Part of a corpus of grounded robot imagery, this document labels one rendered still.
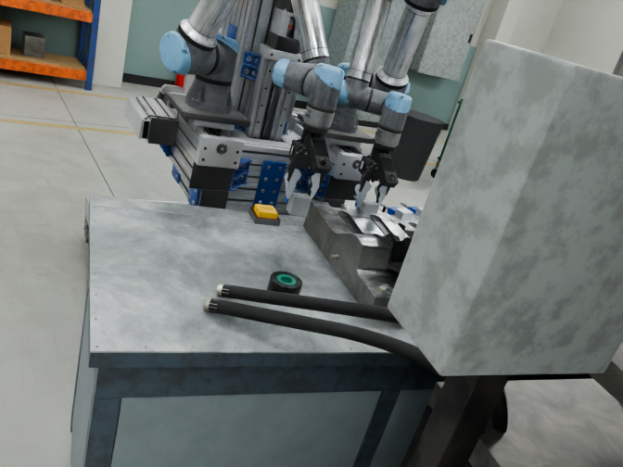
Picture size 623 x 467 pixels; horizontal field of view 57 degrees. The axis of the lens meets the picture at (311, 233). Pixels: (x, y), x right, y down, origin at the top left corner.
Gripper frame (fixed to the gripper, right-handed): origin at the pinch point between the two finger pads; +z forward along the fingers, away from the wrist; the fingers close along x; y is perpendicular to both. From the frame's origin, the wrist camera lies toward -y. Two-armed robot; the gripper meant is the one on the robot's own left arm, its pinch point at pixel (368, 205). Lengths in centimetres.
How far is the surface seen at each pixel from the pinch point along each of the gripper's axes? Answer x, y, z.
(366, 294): 19.1, -43.7, 6.2
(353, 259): 19.1, -33.0, 2.7
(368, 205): 1.5, -2.3, -1.0
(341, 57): -209, 518, 10
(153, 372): 70, -59, 17
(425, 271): 43, -91, -26
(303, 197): 28.9, -14.4, -5.4
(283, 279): 38, -36, 8
